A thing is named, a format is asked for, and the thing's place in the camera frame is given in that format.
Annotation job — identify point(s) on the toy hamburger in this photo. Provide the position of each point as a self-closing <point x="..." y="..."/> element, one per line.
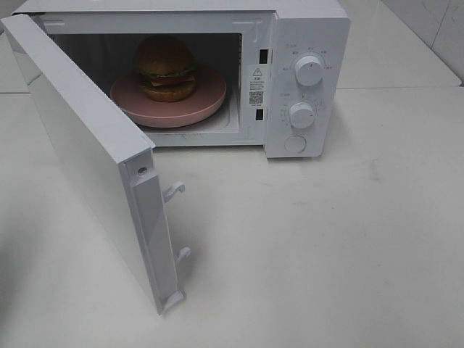
<point x="166" y="68"/>

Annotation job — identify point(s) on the upper white power knob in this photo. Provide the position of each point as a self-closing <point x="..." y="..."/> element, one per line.
<point x="309" y="69"/>

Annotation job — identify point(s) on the lower white timer knob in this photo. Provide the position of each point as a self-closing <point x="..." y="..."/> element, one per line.
<point x="301" y="115"/>

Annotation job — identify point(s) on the round white door button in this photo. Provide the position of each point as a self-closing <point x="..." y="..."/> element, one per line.
<point x="295" y="144"/>

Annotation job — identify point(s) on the white microwave oven body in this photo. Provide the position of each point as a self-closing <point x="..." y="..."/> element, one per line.
<point x="101" y="37"/>

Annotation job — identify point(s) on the white warning label sticker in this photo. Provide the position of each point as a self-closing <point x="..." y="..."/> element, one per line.
<point x="256" y="83"/>

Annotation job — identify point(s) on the pink round plate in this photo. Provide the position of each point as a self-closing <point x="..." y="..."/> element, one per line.
<point x="207" y="97"/>

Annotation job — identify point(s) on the white microwave door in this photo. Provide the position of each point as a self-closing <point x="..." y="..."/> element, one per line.
<point x="106" y="156"/>

